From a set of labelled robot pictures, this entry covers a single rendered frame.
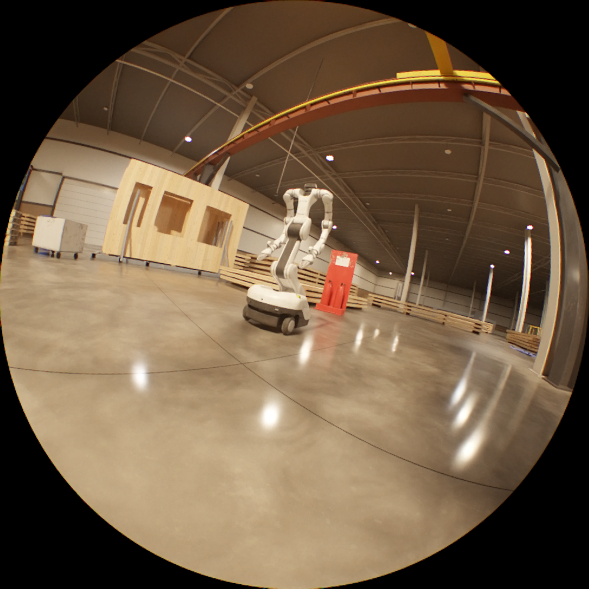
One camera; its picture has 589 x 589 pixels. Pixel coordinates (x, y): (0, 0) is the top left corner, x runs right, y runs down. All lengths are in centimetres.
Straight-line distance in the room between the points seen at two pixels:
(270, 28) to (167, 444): 1191
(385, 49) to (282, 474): 1160
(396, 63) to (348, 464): 1182
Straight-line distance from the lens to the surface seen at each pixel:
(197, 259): 726
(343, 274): 463
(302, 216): 213
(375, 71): 1188
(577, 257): 408
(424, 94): 567
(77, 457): 64
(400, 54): 1136
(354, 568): 54
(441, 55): 609
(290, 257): 193
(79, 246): 525
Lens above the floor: 48
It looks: 4 degrees down
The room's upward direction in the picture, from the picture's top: 13 degrees clockwise
